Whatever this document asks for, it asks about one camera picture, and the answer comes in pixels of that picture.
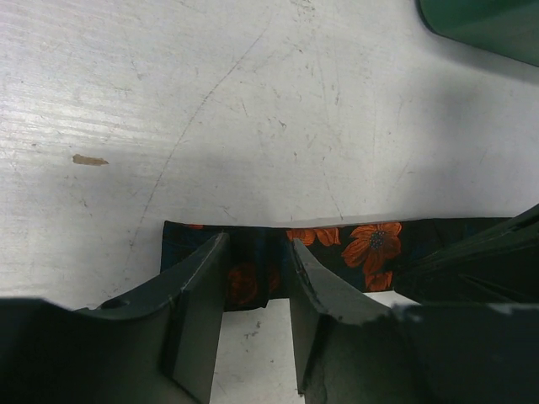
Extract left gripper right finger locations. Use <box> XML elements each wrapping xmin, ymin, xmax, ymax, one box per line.
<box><xmin>288</xmin><ymin>240</ymin><xmax>396</xmax><ymax>403</ymax></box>

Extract green compartment organizer tray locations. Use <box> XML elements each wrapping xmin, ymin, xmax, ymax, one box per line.
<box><xmin>416</xmin><ymin>0</ymin><xmax>538</xmax><ymax>66</ymax></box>

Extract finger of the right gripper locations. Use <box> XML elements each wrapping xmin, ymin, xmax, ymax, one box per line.
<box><xmin>393</xmin><ymin>206</ymin><xmax>538</xmax><ymax>304</ymax></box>

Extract black orange floral necktie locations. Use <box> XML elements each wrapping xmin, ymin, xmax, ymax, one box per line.
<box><xmin>160</xmin><ymin>218</ymin><xmax>502</xmax><ymax>311</ymax></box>

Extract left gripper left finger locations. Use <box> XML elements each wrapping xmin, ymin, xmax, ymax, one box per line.
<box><xmin>75</xmin><ymin>233</ymin><xmax>230</xmax><ymax>403</ymax></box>

